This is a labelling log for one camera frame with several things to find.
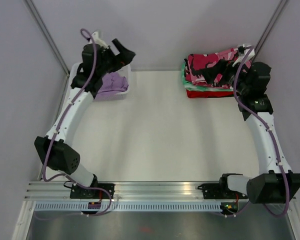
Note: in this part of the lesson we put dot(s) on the right aluminium frame post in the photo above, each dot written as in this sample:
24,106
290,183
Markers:
280,8

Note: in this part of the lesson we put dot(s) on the white slotted cable duct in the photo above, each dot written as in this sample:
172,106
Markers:
126,206

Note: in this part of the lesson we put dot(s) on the red folded trousers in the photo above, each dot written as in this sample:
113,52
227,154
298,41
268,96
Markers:
208,94

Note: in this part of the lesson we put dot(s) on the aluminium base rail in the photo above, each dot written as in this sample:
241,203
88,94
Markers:
175,191

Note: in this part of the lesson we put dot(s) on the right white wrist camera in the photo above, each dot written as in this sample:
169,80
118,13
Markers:
245,53

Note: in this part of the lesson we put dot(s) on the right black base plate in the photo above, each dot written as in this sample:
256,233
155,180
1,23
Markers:
214,191

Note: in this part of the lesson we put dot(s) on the lilac trousers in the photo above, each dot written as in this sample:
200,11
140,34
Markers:
112,83

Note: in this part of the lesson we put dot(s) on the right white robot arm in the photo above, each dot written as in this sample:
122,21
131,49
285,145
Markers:
276,183

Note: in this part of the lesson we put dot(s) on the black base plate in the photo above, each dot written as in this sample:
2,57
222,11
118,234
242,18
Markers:
214,191
105,191

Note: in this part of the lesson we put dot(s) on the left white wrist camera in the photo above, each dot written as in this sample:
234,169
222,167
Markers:
100,40

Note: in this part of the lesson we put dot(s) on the aluminium frame post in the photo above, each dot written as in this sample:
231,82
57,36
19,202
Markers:
280,8
46,34

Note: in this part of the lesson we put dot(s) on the white plastic basket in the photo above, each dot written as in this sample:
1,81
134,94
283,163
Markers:
124,72

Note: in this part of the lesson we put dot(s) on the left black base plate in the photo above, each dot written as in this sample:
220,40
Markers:
105,191

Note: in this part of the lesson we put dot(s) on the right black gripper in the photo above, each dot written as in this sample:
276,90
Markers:
210,74

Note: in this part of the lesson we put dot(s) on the left aluminium frame post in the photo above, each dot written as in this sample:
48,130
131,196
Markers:
46,34

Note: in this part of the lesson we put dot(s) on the pink camouflage trousers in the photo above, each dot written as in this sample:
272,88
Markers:
195,65

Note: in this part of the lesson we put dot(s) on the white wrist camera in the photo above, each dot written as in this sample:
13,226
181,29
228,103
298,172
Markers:
245,53
100,40

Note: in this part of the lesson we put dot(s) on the green tie-dye folded trousers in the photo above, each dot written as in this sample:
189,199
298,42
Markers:
189,86

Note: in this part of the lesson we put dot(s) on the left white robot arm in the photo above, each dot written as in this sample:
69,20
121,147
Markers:
55,148

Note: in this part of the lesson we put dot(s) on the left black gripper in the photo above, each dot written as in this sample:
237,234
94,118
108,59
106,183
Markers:
126,56

